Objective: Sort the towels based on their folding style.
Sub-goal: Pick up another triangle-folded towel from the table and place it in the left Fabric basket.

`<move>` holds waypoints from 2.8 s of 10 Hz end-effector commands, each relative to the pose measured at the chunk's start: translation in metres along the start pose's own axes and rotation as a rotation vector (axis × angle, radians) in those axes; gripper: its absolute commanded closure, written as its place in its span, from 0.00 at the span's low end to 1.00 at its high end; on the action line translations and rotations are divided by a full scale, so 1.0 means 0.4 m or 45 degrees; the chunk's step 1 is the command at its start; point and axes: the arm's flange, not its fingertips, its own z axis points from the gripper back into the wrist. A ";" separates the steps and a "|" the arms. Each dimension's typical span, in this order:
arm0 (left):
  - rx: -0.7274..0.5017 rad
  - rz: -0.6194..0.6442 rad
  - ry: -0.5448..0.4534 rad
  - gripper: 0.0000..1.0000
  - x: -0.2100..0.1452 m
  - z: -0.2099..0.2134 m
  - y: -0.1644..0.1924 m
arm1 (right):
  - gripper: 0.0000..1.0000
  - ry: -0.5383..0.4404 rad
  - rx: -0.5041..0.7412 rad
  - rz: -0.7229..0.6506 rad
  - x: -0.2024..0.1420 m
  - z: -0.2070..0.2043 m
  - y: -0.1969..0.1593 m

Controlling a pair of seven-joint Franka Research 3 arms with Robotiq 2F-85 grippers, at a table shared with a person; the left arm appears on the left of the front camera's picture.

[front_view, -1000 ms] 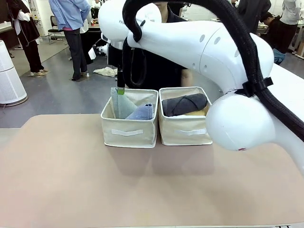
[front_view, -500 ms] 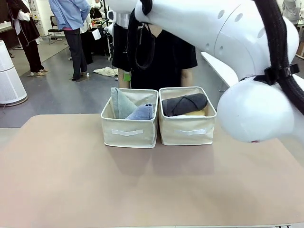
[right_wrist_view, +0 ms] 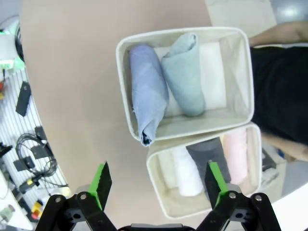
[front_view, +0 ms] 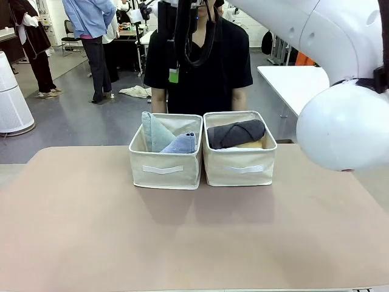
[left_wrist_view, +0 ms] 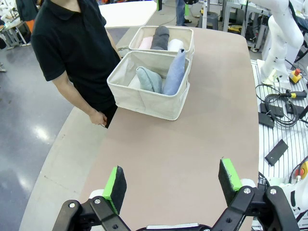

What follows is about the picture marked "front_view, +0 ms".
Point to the black tripod stand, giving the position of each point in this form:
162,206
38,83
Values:
140,45

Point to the pale green cone towel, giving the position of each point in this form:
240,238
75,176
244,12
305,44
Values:
158,134

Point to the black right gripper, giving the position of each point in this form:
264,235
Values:
166,21

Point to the person's left forearm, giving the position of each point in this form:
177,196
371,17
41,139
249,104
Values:
239,99

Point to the white air purifier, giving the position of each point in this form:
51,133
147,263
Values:
12,100

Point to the person in blue shirt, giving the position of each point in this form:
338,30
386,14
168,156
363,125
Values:
91,21

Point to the lavender blue cone towel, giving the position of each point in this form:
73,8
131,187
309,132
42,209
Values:
180,144

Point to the white background desk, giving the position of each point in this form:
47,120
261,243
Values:
146,38

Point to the white table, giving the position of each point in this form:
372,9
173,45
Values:
288,85

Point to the person in black vest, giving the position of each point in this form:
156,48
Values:
33,39

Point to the cream fabric storage bin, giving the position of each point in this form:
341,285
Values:
240,168
164,170

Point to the person in black polo shirt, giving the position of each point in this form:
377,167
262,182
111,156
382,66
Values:
206,85

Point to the person in white top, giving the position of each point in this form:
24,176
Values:
112,61

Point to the yellow towel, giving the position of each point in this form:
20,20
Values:
252,144

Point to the black backpack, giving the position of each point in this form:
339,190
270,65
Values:
267,42

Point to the grey background desk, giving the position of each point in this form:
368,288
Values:
281,48

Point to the black office chair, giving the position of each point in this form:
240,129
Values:
70,33

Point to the person's right forearm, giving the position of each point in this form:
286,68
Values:
159,102

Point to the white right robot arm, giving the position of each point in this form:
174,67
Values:
334,30

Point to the dark grey towel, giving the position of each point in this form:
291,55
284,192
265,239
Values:
234,134

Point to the beige cloth on floor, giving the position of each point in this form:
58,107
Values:
135,91

